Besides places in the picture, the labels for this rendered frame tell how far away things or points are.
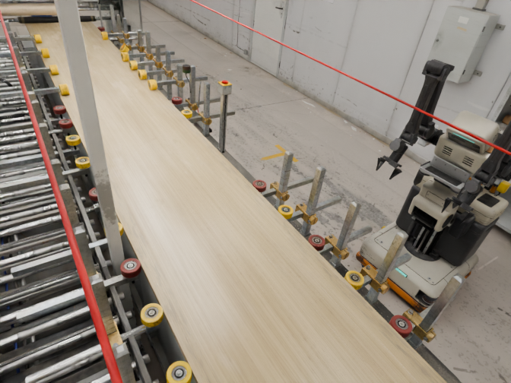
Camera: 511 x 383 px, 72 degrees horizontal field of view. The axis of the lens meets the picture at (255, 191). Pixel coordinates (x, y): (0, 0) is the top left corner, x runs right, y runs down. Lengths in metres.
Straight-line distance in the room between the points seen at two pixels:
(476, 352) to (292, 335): 1.74
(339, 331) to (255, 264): 0.43
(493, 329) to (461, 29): 2.59
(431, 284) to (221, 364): 1.75
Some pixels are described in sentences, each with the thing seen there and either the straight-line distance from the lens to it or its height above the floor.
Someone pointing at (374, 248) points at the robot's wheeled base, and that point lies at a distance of 2.76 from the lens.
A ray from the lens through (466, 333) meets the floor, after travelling 2.95.
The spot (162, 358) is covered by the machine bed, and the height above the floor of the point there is 0.17.
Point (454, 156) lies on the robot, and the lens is 2.27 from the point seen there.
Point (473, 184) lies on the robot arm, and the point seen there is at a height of 1.21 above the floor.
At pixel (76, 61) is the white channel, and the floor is 1.70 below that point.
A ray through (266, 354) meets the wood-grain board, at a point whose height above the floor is 0.90.
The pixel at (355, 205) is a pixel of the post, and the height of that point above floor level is 1.11.
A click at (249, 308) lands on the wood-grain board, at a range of 1.40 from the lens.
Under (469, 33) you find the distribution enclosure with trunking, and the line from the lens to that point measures 3.99.
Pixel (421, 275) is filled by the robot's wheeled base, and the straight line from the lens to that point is 2.71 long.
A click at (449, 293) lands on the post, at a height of 1.07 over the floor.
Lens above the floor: 2.06
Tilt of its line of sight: 37 degrees down
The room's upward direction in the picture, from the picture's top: 7 degrees clockwise
